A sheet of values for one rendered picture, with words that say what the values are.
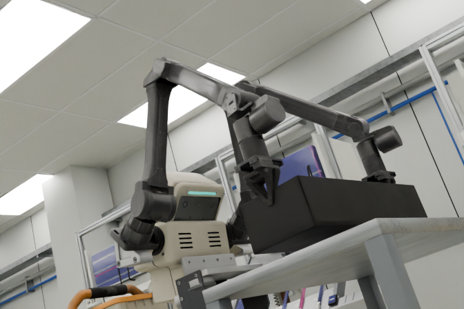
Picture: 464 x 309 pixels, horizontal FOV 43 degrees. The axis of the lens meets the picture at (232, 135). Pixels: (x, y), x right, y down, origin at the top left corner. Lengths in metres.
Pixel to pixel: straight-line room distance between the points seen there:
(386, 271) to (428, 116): 3.75
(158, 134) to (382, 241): 0.80
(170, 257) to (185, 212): 0.15
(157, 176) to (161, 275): 0.34
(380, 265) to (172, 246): 0.80
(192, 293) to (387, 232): 0.72
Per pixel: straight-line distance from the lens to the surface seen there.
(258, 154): 1.29
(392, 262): 1.07
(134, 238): 1.65
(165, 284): 1.81
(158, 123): 1.67
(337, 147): 3.64
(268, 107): 1.27
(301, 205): 1.23
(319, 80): 5.22
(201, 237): 1.82
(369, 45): 5.09
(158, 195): 1.61
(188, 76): 1.56
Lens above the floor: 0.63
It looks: 21 degrees up
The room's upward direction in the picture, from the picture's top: 17 degrees counter-clockwise
